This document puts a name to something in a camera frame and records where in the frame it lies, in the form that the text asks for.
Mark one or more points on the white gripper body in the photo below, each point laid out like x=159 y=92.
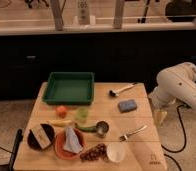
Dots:
x=156 y=103

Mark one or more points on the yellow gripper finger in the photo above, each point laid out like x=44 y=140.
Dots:
x=163 y=116
x=156 y=117

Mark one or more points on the blue sponge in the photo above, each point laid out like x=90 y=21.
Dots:
x=127 y=106

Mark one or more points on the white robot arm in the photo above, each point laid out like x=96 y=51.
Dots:
x=173 y=83

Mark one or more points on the green plastic tray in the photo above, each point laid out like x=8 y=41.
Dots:
x=69 y=88

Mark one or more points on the silver fork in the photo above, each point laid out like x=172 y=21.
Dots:
x=126 y=136

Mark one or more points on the purple grape bunch toy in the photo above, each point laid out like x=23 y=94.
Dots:
x=94 y=153

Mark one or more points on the green plastic cup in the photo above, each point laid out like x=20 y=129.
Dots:
x=81 y=115

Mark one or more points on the light blue cloth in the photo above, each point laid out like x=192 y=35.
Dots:
x=72 y=143

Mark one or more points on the orange fruit toy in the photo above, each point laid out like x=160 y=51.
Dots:
x=61 y=111

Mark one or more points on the orange plate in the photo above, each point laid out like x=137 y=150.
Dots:
x=60 y=141

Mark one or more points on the yellow banana toy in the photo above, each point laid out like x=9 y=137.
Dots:
x=60 y=123

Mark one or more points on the dark brown bowl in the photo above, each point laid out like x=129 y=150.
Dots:
x=32 y=142

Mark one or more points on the black pole left of table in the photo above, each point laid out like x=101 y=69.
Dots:
x=18 y=139

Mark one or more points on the green handled metal measuring cup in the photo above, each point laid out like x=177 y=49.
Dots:
x=101 y=128

